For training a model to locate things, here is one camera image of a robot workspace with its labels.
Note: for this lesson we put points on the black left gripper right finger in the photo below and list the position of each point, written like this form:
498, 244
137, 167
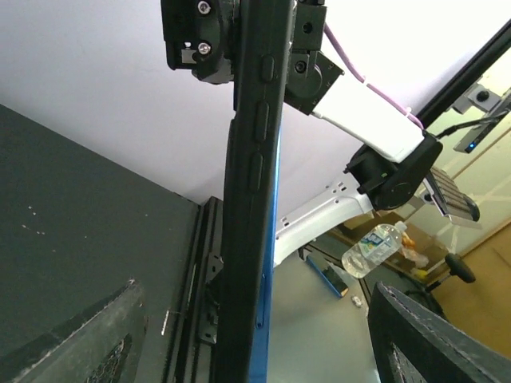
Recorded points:
413, 344

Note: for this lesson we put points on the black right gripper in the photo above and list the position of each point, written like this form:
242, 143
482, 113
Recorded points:
270, 50

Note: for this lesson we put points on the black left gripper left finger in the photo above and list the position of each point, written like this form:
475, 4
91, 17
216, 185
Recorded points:
103, 343

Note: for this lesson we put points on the phone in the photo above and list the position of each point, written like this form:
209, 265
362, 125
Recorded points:
250, 167

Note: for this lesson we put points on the blue smartphone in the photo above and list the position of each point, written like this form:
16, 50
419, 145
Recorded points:
260, 346

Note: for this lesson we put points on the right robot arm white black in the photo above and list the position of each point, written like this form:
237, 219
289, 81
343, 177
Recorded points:
396, 155

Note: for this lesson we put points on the clear plastic water bottle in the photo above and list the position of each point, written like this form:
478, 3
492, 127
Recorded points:
373, 248

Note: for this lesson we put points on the external camera on mount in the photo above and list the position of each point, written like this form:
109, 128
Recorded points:
485, 108

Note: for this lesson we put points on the right black frame post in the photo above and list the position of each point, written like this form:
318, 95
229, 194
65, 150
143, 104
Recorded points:
466, 76

